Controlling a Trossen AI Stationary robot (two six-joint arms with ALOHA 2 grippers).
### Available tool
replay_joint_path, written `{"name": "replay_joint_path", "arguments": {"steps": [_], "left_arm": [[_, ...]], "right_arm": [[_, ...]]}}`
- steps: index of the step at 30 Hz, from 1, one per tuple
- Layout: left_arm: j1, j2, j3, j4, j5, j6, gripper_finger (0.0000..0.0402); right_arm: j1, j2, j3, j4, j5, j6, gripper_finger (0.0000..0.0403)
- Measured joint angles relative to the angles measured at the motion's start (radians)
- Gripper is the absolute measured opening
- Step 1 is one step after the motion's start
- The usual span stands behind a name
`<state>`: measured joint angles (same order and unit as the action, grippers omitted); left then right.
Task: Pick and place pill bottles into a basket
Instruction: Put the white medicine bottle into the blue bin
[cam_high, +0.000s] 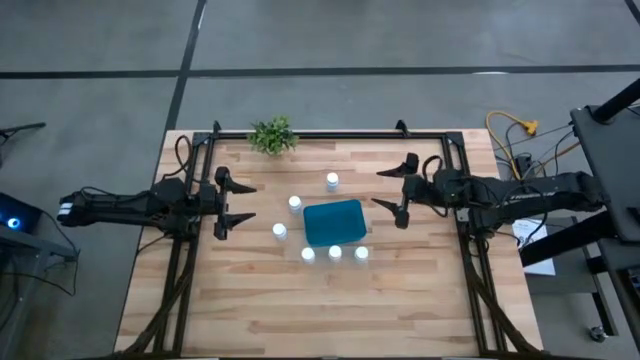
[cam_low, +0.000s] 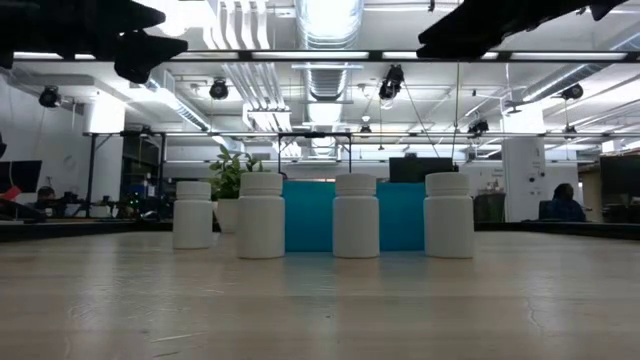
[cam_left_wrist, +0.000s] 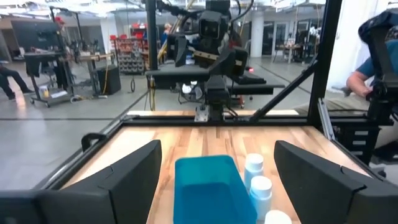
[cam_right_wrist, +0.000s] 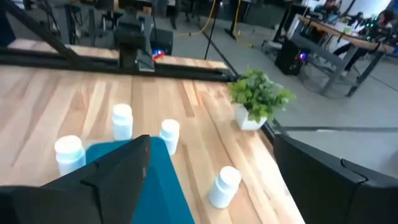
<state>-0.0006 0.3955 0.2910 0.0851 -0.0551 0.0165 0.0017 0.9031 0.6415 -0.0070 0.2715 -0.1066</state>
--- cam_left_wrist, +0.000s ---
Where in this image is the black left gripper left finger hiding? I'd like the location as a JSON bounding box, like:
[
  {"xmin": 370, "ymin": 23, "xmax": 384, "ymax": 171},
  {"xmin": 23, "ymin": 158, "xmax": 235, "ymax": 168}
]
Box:
[{"xmin": 0, "ymin": 139, "xmax": 163, "ymax": 224}]

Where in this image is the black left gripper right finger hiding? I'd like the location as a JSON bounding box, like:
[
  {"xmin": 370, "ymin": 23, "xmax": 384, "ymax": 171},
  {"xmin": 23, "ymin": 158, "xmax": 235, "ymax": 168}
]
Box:
[{"xmin": 273, "ymin": 139, "xmax": 398, "ymax": 224}]

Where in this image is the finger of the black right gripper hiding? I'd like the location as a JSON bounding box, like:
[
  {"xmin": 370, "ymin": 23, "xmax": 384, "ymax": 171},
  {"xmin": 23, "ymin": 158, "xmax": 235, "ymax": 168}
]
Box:
[
  {"xmin": 167, "ymin": 33, "xmax": 190, "ymax": 68},
  {"xmin": 217, "ymin": 46, "xmax": 249, "ymax": 78}
]

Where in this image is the white pill bottle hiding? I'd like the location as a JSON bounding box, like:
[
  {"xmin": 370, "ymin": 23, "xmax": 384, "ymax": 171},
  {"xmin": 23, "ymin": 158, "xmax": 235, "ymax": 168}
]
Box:
[
  {"xmin": 248, "ymin": 175, "xmax": 274, "ymax": 222},
  {"xmin": 243, "ymin": 152, "xmax": 265, "ymax": 191},
  {"xmin": 264, "ymin": 210, "xmax": 293, "ymax": 224}
]

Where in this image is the blue plastic basket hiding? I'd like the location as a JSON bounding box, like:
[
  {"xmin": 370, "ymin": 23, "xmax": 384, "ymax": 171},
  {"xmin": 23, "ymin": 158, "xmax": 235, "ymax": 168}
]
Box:
[{"xmin": 173, "ymin": 154, "xmax": 258, "ymax": 224}]

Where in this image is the person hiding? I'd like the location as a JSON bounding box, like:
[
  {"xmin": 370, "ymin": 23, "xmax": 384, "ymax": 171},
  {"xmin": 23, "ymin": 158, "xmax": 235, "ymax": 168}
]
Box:
[
  {"xmin": 292, "ymin": 39, "xmax": 398, "ymax": 162},
  {"xmin": 0, "ymin": 63, "xmax": 35, "ymax": 101},
  {"xmin": 160, "ymin": 22, "xmax": 174, "ymax": 47}
]

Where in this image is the black side table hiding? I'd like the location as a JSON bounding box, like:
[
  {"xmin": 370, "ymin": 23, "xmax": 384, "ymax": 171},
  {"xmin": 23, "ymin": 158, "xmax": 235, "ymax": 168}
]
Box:
[{"xmin": 144, "ymin": 0, "xmax": 285, "ymax": 96}]

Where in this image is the red parts bin rack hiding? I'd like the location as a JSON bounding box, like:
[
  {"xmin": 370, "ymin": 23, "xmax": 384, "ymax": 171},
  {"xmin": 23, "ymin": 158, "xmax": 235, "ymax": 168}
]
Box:
[{"xmin": 109, "ymin": 22, "xmax": 149, "ymax": 75}]

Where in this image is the silver aluminium profile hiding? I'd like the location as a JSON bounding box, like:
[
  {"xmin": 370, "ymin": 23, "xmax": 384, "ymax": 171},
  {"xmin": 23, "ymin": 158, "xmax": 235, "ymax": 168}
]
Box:
[{"xmin": 317, "ymin": 98, "xmax": 336, "ymax": 141}]

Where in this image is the black floor cabinet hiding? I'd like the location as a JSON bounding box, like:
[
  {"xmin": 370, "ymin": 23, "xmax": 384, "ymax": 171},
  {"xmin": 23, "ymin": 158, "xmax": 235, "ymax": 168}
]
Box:
[{"xmin": 95, "ymin": 64, "xmax": 122, "ymax": 96}]

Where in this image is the wooden workbench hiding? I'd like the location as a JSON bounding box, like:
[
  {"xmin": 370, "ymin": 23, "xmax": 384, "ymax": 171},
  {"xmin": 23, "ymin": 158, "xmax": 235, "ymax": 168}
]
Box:
[{"xmin": 67, "ymin": 52, "xmax": 116, "ymax": 97}]

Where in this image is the black mobile workstation cart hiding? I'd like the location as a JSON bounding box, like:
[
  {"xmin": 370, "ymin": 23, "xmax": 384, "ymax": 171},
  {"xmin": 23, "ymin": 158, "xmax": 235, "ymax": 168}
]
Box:
[{"xmin": 23, "ymin": 6, "xmax": 77, "ymax": 108}]

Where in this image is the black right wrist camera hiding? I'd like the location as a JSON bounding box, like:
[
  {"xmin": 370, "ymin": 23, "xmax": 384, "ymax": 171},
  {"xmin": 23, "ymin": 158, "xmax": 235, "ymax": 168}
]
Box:
[{"xmin": 198, "ymin": 10, "xmax": 230, "ymax": 43}]

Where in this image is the silver mounting bracket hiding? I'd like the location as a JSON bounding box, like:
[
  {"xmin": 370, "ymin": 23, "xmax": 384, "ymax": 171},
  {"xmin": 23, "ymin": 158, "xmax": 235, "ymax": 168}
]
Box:
[{"xmin": 194, "ymin": 105, "xmax": 210, "ymax": 123}]

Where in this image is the black frame handle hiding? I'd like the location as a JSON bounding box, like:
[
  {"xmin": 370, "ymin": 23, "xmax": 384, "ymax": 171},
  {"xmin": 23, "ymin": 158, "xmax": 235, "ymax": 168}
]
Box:
[{"xmin": 80, "ymin": 133, "xmax": 108, "ymax": 153}]

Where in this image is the black aluminium table frame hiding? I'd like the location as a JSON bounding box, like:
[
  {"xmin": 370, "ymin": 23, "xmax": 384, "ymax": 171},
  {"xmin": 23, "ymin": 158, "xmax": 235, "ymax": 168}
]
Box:
[{"xmin": 34, "ymin": 0, "xmax": 386, "ymax": 190}]

